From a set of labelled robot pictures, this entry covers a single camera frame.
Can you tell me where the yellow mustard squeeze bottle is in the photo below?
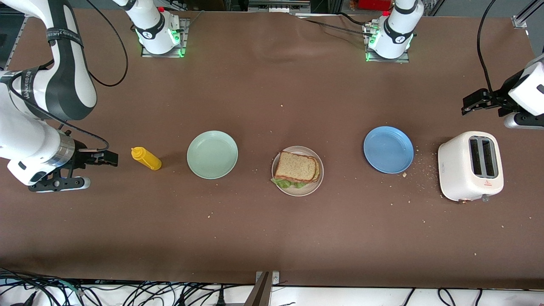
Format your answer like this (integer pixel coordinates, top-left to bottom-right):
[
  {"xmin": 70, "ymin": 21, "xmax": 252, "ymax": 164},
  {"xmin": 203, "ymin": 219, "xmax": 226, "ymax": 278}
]
[{"xmin": 131, "ymin": 147, "xmax": 162, "ymax": 171}]

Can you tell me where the green lettuce leaf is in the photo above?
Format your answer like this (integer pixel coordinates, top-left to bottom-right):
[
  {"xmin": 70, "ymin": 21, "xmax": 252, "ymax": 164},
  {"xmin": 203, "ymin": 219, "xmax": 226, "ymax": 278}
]
[{"xmin": 271, "ymin": 178, "xmax": 307, "ymax": 190}]

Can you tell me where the blue plate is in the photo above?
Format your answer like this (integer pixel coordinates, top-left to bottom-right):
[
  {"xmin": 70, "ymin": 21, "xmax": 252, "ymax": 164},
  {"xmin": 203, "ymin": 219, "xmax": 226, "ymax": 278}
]
[{"xmin": 363, "ymin": 126, "xmax": 414, "ymax": 174}]

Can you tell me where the mint green plate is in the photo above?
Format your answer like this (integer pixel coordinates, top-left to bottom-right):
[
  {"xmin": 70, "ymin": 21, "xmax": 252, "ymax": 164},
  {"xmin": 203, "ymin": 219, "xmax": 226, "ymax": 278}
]
[{"xmin": 187, "ymin": 130, "xmax": 239, "ymax": 180}]

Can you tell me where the beige plate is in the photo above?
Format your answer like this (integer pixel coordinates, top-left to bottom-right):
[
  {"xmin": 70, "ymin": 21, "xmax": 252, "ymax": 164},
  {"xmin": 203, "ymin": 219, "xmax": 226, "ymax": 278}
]
[{"xmin": 272, "ymin": 146, "xmax": 324, "ymax": 197}]

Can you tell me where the white toaster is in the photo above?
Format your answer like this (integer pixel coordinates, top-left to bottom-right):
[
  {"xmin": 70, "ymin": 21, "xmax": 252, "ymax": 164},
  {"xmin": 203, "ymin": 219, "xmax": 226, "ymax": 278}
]
[{"xmin": 438, "ymin": 131, "xmax": 504, "ymax": 204}]

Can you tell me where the red box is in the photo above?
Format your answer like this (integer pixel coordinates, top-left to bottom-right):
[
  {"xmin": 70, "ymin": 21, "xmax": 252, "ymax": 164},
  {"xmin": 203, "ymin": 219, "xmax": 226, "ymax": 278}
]
[{"xmin": 357, "ymin": 0, "xmax": 394, "ymax": 11}]

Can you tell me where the grey equipment box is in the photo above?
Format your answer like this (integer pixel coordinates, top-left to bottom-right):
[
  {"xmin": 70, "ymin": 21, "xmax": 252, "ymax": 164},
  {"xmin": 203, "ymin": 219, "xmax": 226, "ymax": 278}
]
[{"xmin": 249, "ymin": 0, "xmax": 311, "ymax": 13}]

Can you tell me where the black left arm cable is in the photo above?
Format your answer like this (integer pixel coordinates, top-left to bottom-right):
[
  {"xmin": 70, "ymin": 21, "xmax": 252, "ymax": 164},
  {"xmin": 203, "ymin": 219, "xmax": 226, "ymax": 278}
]
[{"xmin": 476, "ymin": 0, "xmax": 499, "ymax": 96}]

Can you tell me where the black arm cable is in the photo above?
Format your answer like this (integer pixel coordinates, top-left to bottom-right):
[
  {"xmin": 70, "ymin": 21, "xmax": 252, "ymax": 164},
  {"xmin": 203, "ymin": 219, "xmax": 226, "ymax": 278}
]
[
  {"xmin": 476, "ymin": 0, "xmax": 499, "ymax": 96},
  {"xmin": 8, "ymin": 0, "xmax": 129, "ymax": 152}
]

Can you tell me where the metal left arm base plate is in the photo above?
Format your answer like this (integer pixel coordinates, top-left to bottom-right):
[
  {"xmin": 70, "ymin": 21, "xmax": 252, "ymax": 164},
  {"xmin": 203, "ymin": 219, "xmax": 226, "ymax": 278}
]
[{"xmin": 364, "ymin": 21, "xmax": 411, "ymax": 64}]

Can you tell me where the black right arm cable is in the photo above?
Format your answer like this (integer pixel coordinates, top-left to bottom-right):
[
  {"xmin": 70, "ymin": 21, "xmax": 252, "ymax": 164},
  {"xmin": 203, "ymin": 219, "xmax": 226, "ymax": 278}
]
[{"xmin": 8, "ymin": 0, "xmax": 129, "ymax": 152}]

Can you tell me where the teal cable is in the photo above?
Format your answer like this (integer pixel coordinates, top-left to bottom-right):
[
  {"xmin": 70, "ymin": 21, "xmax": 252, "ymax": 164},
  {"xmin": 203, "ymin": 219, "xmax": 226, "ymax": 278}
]
[{"xmin": 54, "ymin": 278, "xmax": 81, "ymax": 296}]

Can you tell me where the aluminium frame rail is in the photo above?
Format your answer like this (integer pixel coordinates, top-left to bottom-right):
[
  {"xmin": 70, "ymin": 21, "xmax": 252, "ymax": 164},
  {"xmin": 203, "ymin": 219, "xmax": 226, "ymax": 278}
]
[{"xmin": 0, "ymin": 15, "xmax": 28, "ymax": 71}]

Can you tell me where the tangle of black cables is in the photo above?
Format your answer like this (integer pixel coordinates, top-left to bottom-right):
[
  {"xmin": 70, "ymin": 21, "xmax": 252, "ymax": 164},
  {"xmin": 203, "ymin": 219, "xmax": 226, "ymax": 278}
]
[{"xmin": 0, "ymin": 267, "xmax": 298, "ymax": 306}]

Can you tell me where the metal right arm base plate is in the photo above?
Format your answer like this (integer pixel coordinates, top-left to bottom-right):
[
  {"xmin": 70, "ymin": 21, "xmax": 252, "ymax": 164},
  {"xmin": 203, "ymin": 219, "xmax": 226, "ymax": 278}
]
[{"xmin": 140, "ymin": 17, "xmax": 188, "ymax": 58}]

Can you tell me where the black cable on table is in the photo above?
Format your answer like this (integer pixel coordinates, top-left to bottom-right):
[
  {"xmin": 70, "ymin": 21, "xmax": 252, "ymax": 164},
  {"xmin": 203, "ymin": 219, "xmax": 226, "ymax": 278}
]
[{"xmin": 293, "ymin": 13, "xmax": 377, "ymax": 38}]

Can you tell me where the dark metal post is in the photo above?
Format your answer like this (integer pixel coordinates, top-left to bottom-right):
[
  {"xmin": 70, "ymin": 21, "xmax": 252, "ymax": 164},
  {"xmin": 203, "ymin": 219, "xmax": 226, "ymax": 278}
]
[{"xmin": 244, "ymin": 272, "xmax": 272, "ymax": 306}]

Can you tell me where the silver table edge bracket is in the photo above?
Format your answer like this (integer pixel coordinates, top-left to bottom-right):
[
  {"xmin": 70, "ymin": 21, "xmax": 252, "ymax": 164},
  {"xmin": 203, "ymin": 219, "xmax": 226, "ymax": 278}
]
[{"xmin": 255, "ymin": 271, "xmax": 280, "ymax": 286}]

